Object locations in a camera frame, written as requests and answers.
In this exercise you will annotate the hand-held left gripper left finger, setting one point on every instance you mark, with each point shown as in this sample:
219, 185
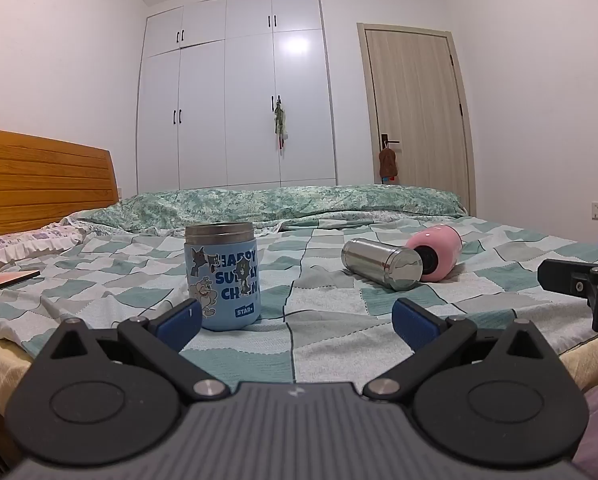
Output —
179, 324

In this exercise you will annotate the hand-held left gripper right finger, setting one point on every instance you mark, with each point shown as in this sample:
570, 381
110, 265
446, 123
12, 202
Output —
415, 324

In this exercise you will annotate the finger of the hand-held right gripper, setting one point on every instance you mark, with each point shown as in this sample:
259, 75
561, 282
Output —
569, 277

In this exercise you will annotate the blue cartoon print cup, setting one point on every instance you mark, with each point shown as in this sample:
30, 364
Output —
224, 280

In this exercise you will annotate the silver steel cup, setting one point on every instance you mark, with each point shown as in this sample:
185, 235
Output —
374, 262

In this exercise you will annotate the pink cup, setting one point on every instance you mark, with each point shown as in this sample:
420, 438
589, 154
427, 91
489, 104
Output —
441, 252

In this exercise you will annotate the checkered green grey blanket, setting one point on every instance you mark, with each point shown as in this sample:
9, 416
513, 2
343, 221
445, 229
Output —
329, 290

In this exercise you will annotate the green floral duvet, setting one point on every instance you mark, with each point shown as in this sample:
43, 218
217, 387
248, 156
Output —
259, 205

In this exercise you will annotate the purple floral pillow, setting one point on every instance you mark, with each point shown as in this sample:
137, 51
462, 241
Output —
24, 245

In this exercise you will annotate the pink notebook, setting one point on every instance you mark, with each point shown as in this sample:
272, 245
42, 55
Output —
4, 281

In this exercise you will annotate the wooden headboard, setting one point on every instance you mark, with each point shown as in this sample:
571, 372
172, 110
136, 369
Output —
39, 185

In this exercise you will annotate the light wooden door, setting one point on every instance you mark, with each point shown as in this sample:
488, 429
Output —
414, 110

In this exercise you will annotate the white wardrobe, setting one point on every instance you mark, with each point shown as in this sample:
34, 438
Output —
229, 110

